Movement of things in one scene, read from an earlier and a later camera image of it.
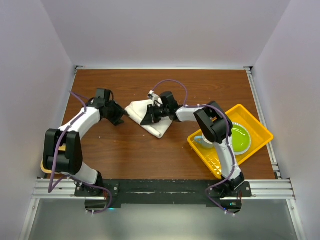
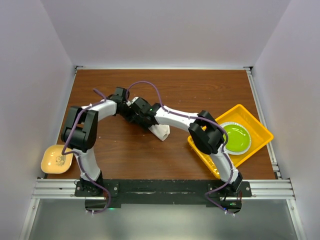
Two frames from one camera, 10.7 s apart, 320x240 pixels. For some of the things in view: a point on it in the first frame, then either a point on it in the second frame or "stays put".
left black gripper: (119, 112) -> (130, 118)
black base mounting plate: (106, 195) stays put
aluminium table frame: (65, 187) stays put
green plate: (241, 138) stays put
